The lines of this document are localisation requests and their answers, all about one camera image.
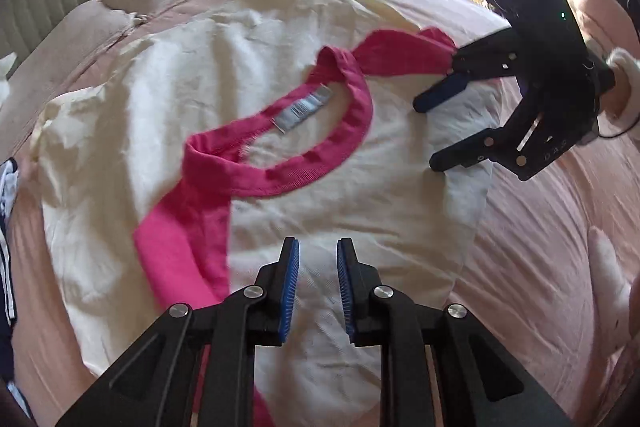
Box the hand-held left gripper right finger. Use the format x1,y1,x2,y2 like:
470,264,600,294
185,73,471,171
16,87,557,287
336,237,576,427

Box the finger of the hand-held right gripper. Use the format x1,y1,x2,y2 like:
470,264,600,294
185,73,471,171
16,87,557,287
430,117,540,174
412,29,523,112

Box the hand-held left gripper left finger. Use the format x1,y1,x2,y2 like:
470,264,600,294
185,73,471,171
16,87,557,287
55,237,301,427

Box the cream garment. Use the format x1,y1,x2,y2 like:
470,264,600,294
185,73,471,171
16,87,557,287
32,0,426,378

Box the pink floral pajamas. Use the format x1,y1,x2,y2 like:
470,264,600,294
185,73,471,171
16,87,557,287
565,0,618,38

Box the white sock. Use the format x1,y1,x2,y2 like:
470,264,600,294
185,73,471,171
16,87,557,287
587,227,635,335

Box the navy shorts with white stripes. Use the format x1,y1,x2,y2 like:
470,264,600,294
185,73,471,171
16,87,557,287
0,157,21,388

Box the black cable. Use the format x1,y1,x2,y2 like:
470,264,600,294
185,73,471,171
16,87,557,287
597,117,640,140

